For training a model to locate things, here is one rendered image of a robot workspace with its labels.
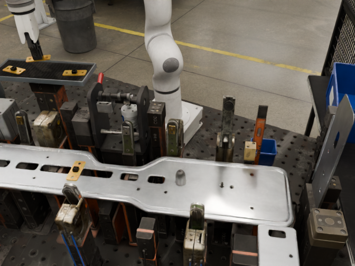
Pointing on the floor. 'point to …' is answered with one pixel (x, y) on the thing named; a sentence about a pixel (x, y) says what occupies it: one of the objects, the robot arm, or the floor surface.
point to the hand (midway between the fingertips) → (36, 52)
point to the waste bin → (74, 24)
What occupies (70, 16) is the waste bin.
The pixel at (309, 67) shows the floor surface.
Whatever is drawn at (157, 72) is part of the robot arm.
